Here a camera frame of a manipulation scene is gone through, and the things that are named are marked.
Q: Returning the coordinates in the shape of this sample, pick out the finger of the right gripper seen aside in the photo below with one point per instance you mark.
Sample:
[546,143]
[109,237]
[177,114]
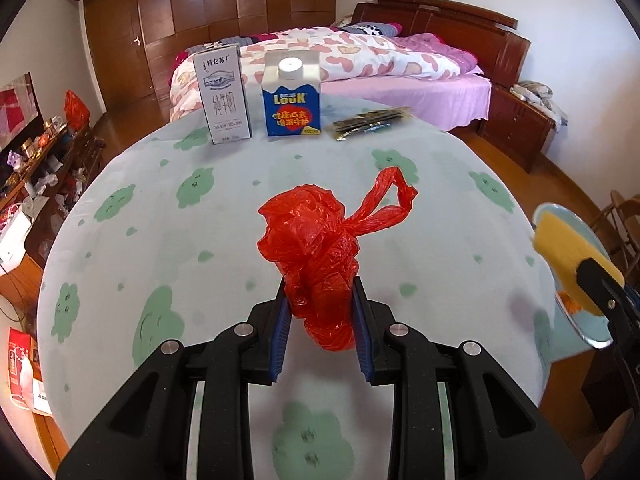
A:
[613,301]

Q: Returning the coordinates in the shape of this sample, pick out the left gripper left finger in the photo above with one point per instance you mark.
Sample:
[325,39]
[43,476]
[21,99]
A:
[143,431]

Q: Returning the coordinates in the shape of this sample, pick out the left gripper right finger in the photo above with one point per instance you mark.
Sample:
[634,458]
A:
[459,392]

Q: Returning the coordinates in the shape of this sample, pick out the yellow sponge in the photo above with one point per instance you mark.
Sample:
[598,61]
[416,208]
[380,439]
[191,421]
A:
[563,248]

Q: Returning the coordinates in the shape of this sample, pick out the red plastic bag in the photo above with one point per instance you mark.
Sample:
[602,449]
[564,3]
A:
[314,245]

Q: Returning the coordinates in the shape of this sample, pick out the light blue trash bin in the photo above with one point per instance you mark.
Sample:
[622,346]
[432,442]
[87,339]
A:
[591,329]

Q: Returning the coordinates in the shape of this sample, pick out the folding wooden chair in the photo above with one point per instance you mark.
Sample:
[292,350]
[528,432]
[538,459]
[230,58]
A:
[623,214]

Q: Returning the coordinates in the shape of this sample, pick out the red white box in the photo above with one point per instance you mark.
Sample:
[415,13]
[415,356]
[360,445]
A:
[26,387]

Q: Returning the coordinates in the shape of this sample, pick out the cloud print tablecloth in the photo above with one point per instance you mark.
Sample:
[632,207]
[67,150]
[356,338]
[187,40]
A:
[164,245]

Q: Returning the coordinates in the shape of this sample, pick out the wooden nightstand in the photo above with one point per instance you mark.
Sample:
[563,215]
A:
[515,127]

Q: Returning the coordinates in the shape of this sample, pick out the clothes pile on nightstand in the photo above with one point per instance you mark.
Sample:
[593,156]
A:
[540,96]

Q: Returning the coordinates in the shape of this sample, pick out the cluttered wooden TV cabinet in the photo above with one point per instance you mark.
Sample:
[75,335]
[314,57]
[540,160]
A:
[34,210]

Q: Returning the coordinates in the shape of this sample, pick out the bed with pink sheet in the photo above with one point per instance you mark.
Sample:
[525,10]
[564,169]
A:
[445,104]

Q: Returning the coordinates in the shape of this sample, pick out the wooden headboard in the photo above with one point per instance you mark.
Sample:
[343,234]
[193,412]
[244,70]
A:
[490,36]

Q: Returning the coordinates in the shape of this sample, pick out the dark snack packet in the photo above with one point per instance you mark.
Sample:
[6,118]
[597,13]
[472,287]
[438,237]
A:
[367,122]

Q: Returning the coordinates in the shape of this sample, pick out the red gift bag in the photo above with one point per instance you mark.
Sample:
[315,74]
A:
[76,112]

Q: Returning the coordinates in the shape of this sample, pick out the television with cloth cover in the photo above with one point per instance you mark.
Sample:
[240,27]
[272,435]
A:
[18,108]

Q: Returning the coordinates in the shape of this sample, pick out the white milk carton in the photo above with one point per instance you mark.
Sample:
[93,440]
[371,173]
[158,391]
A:
[222,92]

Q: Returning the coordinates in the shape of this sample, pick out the heart print duvet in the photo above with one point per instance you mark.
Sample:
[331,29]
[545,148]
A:
[342,55]

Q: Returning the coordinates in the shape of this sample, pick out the blue LOOK carton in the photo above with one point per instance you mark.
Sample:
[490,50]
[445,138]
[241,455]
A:
[291,93]

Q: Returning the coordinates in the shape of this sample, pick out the wooden door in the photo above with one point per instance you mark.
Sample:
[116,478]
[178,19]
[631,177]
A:
[117,53]

